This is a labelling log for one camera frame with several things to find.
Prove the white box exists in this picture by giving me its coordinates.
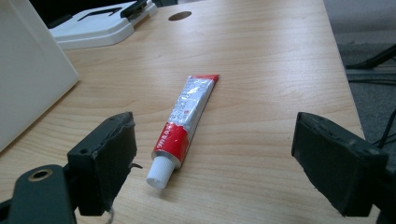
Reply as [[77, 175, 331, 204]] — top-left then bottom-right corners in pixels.
[[0, 0, 80, 153]]

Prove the black cable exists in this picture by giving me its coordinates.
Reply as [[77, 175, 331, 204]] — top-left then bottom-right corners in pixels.
[[372, 106, 396, 149]]

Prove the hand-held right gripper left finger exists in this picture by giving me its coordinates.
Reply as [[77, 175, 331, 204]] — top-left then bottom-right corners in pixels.
[[66, 111, 138, 217]]

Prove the white device base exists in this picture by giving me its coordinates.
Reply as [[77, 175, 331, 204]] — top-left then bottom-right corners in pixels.
[[48, 0, 159, 51]]

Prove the red and silver ointment tube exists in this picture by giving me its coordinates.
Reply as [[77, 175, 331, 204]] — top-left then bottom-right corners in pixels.
[[146, 74, 220, 190]]

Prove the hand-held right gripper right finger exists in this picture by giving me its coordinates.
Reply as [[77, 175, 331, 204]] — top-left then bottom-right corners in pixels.
[[290, 111, 389, 217]]

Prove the black stand leg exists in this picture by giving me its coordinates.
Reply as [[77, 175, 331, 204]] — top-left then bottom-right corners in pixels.
[[345, 43, 396, 71]]

